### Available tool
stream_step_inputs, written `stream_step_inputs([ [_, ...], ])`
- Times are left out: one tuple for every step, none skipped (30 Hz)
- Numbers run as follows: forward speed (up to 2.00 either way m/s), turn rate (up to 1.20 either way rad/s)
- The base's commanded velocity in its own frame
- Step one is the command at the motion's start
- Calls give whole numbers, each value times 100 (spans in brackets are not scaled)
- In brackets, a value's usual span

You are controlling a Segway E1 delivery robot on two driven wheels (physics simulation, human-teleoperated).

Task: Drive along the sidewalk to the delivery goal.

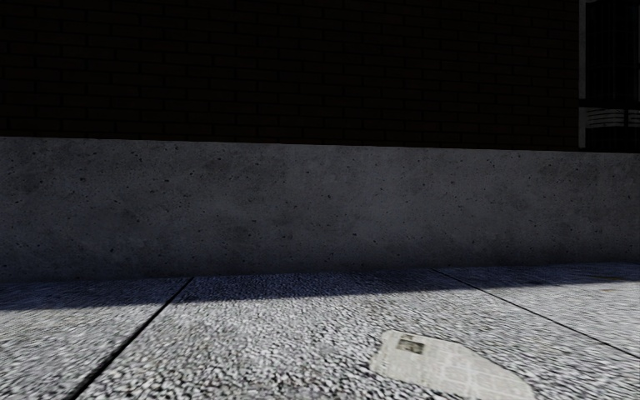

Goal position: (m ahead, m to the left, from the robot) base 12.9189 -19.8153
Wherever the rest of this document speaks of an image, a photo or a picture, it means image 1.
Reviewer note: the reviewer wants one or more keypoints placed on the dark brick building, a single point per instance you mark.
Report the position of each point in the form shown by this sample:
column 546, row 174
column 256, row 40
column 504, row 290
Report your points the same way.
column 300, row 150

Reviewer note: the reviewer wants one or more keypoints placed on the newspaper sheet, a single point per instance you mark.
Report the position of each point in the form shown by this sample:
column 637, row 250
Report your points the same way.
column 445, row 367

